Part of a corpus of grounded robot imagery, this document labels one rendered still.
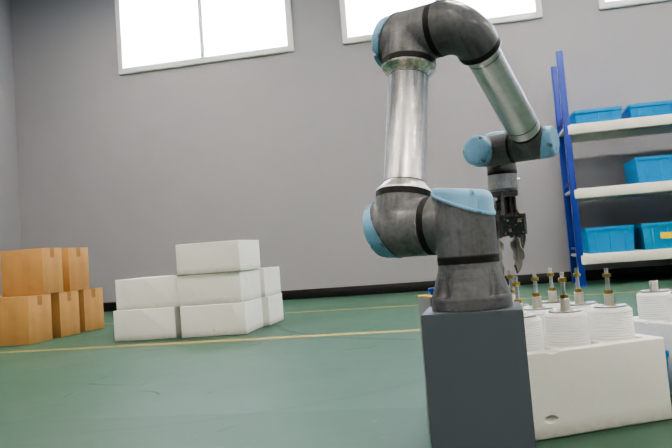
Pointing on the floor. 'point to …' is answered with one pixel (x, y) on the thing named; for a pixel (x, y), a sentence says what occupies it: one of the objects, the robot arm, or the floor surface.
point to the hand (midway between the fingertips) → (508, 268)
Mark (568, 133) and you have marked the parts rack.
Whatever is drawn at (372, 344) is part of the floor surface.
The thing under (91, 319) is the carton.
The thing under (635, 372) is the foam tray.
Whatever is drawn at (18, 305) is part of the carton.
